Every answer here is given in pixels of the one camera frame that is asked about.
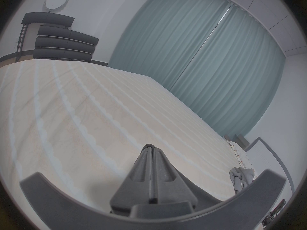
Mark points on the black dressing table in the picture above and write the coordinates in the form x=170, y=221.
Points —
x=48, y=18

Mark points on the white printed pillow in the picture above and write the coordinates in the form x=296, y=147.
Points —
x=242, y=157

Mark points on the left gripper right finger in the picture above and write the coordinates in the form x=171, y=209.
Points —
x=175, y=188

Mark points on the black T-shirt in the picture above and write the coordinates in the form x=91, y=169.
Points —
x=203, y=196

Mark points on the bed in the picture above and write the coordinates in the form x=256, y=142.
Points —
x=96, y=116

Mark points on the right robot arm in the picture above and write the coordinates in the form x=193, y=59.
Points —
x=275, y=209

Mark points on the grey garment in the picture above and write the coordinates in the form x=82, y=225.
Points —
x=241, y=178

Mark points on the blue-green curtain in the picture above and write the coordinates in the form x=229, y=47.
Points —
x=235, y=75
x=168, y=37

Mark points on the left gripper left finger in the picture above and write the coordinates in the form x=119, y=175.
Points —
x=134, y=181

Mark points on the grey bedside table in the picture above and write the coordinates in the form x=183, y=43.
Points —
x=237, y=140

